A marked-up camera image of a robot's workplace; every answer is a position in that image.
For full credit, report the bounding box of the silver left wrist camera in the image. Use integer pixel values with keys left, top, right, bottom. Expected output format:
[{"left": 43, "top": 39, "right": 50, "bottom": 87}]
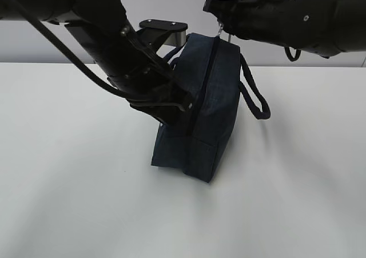
[{"left": 137, "top": 19, "right": 188, "bottom": 51}]

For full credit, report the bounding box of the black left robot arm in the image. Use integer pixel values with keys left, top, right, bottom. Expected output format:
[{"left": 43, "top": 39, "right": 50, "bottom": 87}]
[{"left": 1, "top": 0, "right": 193, "bottom": 125}]

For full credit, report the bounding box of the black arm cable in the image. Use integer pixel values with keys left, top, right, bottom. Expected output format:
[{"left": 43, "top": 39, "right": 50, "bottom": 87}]
[
  {"left": 284, "top": 45, "right": 302, "bottom": 62},
  {"left": 0, "top": 0, "right": 184, "bottom": 110}
]

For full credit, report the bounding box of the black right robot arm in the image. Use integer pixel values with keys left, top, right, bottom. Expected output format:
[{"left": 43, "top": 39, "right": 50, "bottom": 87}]
[{"left": 203, "top": 0, "right": 365, "bottom": 61}]

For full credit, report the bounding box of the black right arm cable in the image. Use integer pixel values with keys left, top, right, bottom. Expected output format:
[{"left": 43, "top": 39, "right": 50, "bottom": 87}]
[{"left": 284, "top": 45, "right": 302, "bottom": 62}]

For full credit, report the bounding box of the dark navy lunch bag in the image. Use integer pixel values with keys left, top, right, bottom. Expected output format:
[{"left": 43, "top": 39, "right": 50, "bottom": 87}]
[{"left": 151, "top": 33, "right": 271, "bottom": 183}]

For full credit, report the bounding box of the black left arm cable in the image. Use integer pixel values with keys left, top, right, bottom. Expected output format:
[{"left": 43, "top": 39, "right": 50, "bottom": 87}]
[{"left": 0, "top": 0, "right": 184, "bottom": 110}]

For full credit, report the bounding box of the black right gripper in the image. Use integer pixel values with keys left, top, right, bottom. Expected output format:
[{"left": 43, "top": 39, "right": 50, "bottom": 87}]
[{"left": 203, "top": 0, "right": 246, "bottom": 38}]

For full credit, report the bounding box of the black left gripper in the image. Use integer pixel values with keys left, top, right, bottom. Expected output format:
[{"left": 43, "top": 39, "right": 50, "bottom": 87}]
[{"left": 107, "top": 66, "right": 192, "bottom": 125}]

